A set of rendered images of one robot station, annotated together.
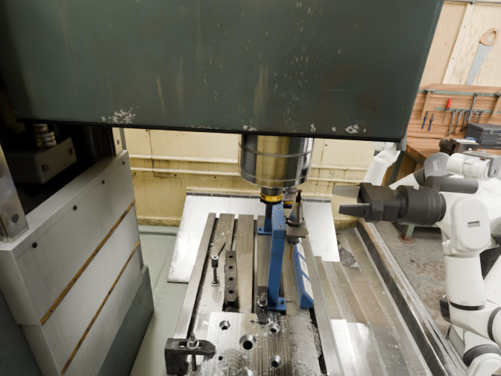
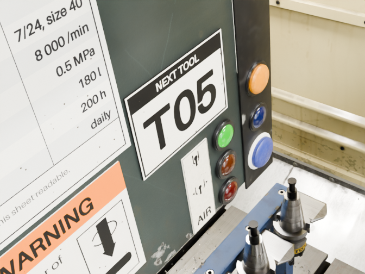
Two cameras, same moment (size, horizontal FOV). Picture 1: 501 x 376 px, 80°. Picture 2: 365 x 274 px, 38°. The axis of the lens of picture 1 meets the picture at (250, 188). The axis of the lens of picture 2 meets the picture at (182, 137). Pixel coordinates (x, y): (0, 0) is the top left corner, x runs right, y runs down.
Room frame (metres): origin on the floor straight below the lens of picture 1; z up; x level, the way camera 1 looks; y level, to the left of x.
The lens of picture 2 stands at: (0.60, -0.47, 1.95)
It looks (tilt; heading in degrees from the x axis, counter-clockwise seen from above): 39 degrees down; 46
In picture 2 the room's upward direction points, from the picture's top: 9 degrees counter-clockwise
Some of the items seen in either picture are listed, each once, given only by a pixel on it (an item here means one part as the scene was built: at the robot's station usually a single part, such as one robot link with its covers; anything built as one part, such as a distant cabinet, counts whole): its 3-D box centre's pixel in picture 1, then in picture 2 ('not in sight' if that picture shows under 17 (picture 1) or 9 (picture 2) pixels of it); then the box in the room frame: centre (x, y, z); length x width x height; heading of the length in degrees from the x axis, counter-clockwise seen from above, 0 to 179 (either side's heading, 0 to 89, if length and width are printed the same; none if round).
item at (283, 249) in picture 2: not in sight; (274, 248); (1.08, -0.15, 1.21); 0.07 x 0.05 x 0.01; 90
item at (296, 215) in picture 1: (297, 210); not in sight; (0.80, -0.15, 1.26); 0.04 x 0.04 x 0.07
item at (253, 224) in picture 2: not in sight; (253, 231); (1.02, -0.15, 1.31); 0.02 x 0.02 x 0.03
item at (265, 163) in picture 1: (275, 147); not in sight; (0.60, -0.05, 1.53); 0.16 x 0.16 x 0.12
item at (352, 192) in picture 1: (345, 190); not in sight; (0.64, -0.23, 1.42); 0.06 x 0.02 x 0.03; 86
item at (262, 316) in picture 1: (261, 309); not in sight; (0.66, -0.06, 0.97); 0.13 x 0.03 x 0.15; 0
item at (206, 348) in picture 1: (190, 352); not in sight; (0.51, 0.14, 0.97); 0.13 x 0.03 x 0.15; 90
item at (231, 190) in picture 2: not in sight; (230, 191); (0.85, -0.26, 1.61); 0.02 x 0.01 x 0.02; 0
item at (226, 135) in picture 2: not in sight; (224, 135); (0.85, -0.26, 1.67); 0.02 x 0.01 x 0.02; 0
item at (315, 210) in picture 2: not in sight; (307, 207); (1.19, -0.15, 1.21); 0.07 x 0.05 x 0.01; 90
